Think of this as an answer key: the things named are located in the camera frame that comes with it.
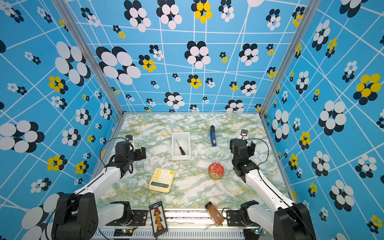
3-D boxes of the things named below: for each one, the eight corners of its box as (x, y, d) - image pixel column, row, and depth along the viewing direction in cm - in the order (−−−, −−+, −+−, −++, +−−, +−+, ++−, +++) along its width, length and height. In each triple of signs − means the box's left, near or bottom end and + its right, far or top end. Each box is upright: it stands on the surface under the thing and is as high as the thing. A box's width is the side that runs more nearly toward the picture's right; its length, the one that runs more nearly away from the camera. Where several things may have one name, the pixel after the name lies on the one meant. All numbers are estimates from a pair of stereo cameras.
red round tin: (208, 179, 88) (209, 177, 85) (207, 165, 94) (208, 162, 91) (224, 179, 88) (225, 177, 85) (222, 165, 94) (223, 162, 91)
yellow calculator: (149, 190, 84) (147, 188, 82) (156, 169, 92) (154, 167, 90) (170, 193, 83) (169, 191, 81) (175, 172, 91) (174, 170, 89)
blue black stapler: (210, 146, 103) (211, 141, 99) (209, 129, 112) (210, 125, 108) (215, 146, 103) (216, 141, 99) (214, 129, 112) (214, 125, 108)
